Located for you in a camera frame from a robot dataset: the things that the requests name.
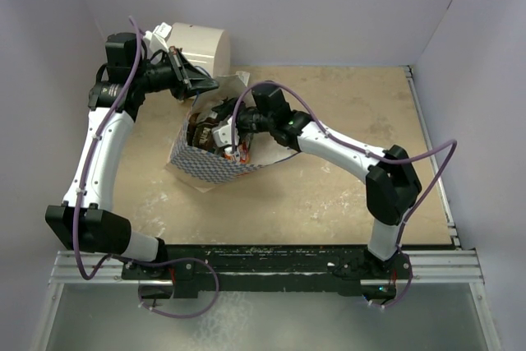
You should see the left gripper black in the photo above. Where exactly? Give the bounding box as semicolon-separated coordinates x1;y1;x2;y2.
134;47;219;101

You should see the blue checkered paper bag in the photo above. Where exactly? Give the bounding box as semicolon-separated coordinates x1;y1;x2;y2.
165;71;297;192

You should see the brown kettle chips bag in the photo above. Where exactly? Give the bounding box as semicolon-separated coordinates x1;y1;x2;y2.
187;111;220;153

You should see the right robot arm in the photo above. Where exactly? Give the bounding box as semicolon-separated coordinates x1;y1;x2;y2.
212;81;422;278

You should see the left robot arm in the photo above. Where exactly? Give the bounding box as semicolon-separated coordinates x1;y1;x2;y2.
45;33;219;279

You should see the orange white candy bag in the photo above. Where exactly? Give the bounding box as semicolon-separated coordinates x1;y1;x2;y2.
223;136;252;164

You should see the white cylindrical container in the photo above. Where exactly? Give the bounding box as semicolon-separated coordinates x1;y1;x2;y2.
168;23;231;76

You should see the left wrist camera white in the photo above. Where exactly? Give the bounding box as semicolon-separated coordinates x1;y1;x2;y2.
143;22;173;54

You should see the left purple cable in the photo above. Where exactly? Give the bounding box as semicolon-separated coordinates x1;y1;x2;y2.
72;15;221;319

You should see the purple cable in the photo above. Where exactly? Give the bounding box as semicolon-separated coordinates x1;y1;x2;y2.
72;15;221;319
229;81;458;313

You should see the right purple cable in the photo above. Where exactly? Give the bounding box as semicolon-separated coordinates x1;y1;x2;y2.
229;81;458;313

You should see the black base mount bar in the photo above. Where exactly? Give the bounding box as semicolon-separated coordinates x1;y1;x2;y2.
122;244;412;301

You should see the aluminium frame rail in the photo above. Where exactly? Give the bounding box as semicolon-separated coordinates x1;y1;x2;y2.
402;65;484;286

